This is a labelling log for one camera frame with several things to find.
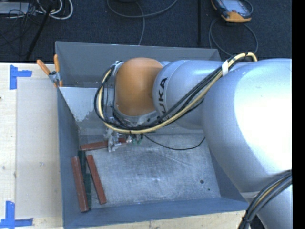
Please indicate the red-brown block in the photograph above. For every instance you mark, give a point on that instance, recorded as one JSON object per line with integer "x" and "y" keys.
{"x": 79, "y": 185}
{"x": 94, "y": 145}
{"x": 96, "y": 179}

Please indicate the dark green flat block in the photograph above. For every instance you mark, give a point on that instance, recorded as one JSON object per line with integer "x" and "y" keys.
{"x": 87, "y": 182}

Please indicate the grey metal bin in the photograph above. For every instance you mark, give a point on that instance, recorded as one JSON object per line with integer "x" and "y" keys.
{"x": 152, "y": 175}

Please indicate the pale flat board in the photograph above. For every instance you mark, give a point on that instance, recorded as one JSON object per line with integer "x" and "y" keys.
{"x": 35, "y": 139}

